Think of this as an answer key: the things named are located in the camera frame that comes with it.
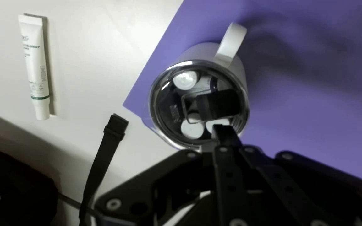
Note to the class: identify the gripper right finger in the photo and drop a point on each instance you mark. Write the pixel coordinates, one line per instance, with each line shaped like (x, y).
(309, 179)

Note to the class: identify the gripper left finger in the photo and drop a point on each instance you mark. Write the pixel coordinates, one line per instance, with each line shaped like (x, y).
(168, 175)

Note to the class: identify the black lid slider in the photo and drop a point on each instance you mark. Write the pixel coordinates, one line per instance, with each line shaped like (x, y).
(218, 103)

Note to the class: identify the purple mat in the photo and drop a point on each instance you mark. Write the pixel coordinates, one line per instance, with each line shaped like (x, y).
(309, 78)

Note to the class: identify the black bag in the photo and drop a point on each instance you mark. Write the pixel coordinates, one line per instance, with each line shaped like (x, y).
(14, 188)

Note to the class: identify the white cream tube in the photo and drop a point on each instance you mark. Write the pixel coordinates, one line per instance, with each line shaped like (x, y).
(35, 66)

